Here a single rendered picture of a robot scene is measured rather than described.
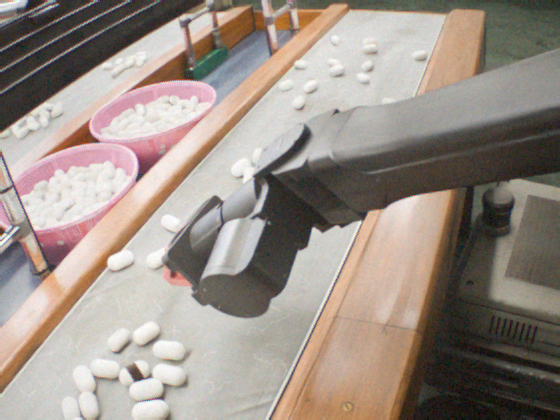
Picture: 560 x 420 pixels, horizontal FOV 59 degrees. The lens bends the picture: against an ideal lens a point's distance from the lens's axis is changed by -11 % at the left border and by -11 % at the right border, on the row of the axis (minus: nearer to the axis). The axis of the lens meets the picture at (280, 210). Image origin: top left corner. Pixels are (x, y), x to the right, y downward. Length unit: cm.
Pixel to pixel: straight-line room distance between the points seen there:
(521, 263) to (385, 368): 61
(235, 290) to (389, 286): 23
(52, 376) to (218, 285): 29
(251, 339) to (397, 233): 22
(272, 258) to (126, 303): 31
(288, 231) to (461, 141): 18
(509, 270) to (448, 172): 77
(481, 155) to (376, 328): 30
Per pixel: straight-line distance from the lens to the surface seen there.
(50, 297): 70
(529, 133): 27
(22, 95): 44
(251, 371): 57
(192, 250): 52
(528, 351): 109
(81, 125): 115
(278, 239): 42
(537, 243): 115
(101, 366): 60
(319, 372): 53
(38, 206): 95
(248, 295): 42
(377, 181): 36
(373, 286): 60
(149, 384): 56
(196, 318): 63
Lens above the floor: 118
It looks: 35 degrees down
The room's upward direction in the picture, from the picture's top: 9 degrees counter-clockwise
